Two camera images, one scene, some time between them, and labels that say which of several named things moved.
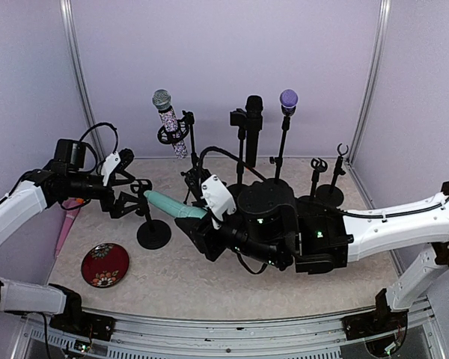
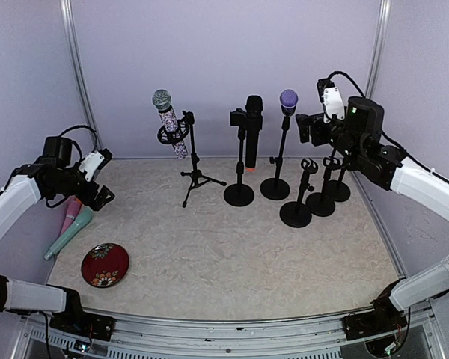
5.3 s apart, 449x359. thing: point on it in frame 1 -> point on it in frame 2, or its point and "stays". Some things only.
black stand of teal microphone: x=152 y=234 -> x=298 y=214
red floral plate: x=105 y=265 stays
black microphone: x=254 y=123 stays
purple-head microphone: x=288 y=100 stays
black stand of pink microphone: x=319 y=166 -> x=323 y=204
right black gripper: x=199 y=231 -> x=304 y=122
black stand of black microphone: x=242 y=194 stays
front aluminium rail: x=150 y=337 stays
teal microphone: x=173 y=206 -> x=81 y=219
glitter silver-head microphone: x=162 y=100 stays
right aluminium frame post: x=373 y=80 stays
